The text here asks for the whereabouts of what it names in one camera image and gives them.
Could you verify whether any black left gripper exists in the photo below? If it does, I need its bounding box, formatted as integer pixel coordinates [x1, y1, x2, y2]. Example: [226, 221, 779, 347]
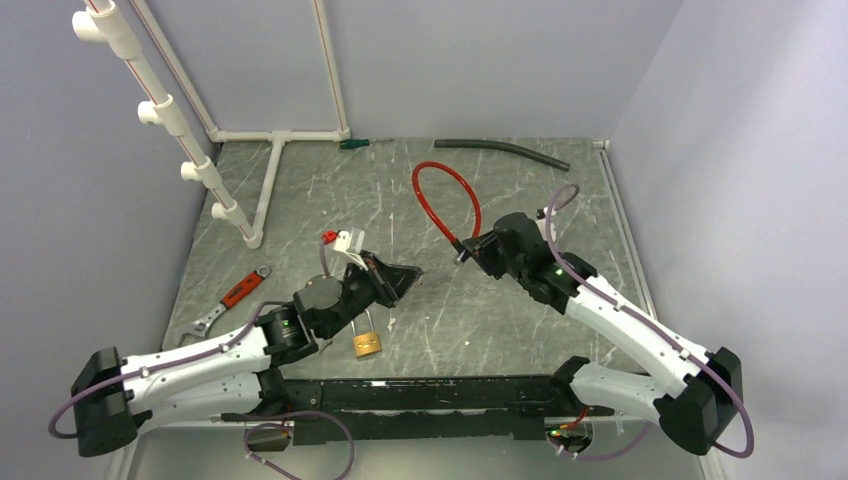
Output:
[321, 250, 422, 340]

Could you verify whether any red cable lock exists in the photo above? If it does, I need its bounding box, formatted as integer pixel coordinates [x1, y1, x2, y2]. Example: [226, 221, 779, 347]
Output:
[411, 161, 483, 265]

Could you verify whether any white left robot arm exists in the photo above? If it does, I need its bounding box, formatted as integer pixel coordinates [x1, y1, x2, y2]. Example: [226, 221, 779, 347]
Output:
[69, 251, 423, 458]

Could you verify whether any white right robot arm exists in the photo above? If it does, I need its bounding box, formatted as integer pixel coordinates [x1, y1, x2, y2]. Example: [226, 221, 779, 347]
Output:
[452, 212, 744, 456]

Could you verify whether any brass padlock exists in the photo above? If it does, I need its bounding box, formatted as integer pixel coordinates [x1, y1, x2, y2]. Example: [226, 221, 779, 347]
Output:
[350, 309, 383, 361]

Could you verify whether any red adjustable wrench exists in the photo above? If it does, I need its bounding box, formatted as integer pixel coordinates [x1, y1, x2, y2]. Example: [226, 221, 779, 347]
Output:
[176, 265, 272, 346]

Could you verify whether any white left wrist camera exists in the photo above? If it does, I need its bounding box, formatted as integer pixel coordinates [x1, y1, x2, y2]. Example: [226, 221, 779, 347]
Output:
[319, 228, 366, 277]

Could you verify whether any dark rubber hose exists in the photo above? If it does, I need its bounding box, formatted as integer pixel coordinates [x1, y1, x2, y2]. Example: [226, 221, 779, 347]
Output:
[433, 138, 572, 173]

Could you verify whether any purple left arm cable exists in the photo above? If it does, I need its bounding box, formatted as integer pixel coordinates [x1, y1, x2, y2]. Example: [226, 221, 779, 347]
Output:
[47, 238, 356, 480]

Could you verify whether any aluminium frame rail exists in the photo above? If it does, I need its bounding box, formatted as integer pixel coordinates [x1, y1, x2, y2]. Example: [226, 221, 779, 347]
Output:
[591, 140, 657, 319]

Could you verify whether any white PVC pipe frame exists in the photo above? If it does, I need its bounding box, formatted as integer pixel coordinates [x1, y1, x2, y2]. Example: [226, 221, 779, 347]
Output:
[71, 1, 351, 250]

